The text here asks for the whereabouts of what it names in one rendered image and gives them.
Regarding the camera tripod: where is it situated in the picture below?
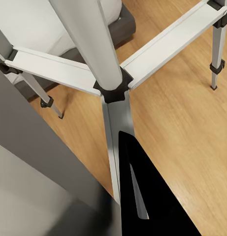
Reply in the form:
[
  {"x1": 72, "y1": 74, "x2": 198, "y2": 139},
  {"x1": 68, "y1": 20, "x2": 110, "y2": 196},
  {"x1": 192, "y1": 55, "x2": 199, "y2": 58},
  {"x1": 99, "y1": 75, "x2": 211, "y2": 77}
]
[{"x1": 0, "y1": 0, "x2": 227, "y2": 236}]

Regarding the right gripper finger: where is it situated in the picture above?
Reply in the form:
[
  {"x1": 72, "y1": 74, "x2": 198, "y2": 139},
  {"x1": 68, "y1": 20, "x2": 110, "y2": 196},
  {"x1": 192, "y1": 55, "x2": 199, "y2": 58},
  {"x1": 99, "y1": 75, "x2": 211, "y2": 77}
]
[{"x1": 118, "y1": 131, "x2": 202, "y2": 236}]

